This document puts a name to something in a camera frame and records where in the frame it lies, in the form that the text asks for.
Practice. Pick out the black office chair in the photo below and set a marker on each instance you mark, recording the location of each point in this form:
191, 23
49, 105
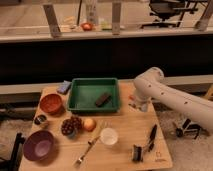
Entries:
170, 13

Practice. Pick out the red apple on shelf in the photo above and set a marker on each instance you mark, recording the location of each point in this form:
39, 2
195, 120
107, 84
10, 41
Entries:
87, 26

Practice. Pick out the black chair frame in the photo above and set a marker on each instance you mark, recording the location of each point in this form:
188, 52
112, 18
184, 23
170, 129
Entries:
10, 164

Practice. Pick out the black stand on floor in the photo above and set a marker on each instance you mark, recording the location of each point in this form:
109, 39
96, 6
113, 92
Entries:
188, 127

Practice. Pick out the dark grape bunch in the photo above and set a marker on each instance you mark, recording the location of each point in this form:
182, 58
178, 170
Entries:
71, 126

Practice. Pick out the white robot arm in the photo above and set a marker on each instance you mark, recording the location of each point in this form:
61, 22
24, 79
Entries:
148, 84

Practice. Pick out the white paper cup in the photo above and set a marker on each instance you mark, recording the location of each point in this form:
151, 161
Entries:
109, 137

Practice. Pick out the orange bowl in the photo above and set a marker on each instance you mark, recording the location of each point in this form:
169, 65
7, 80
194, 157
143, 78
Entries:
51, 104

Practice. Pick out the green plastic tray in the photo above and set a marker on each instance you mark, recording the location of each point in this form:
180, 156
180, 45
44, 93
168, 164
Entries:
85, 92

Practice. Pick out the orange peach fruit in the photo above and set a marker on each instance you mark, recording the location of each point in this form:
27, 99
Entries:
89, 124

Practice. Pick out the grey towel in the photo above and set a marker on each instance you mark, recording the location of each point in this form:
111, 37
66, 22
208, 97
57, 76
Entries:
142, 106

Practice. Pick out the black marker pen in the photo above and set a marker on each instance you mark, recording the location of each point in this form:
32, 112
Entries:
152, 138

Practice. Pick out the blue sponge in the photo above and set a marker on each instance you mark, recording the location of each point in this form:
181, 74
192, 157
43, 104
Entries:
64, 87

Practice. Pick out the dark brown block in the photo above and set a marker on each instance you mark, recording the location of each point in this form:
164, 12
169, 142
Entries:
103, 99

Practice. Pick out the purple bowl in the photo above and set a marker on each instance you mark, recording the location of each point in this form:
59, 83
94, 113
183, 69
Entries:
38, 145

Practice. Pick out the small dark tin can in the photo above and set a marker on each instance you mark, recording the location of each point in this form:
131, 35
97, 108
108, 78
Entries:
41, 121

